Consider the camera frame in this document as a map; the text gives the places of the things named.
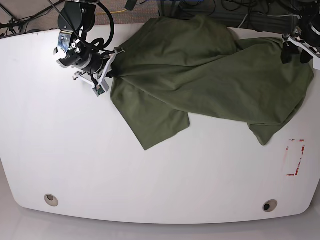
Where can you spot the table grommet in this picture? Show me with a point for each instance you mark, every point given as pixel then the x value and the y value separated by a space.
pixel 270 205
pixel 51 200

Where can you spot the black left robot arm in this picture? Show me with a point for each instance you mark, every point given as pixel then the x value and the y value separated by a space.
pixel 309 22

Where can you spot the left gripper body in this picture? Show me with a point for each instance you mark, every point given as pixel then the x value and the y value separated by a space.
pixel 295 37

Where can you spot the right table grommet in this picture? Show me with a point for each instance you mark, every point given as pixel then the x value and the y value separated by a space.
pixel 270 205

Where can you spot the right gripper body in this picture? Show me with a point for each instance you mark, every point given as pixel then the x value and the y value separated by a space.
pixel 88 61

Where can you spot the left table grommet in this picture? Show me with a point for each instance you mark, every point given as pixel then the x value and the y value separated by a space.
pixel 51 200

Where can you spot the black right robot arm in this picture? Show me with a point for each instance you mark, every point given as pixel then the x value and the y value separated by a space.
pixel 75 20

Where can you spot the green T-shirt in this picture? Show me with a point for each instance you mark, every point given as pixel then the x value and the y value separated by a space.
pixel 171 68

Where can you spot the red tape marking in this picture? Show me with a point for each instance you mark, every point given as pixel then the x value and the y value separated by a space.
pixel 293 157

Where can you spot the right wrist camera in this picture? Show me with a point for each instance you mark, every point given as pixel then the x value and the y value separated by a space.
pixel 101 89

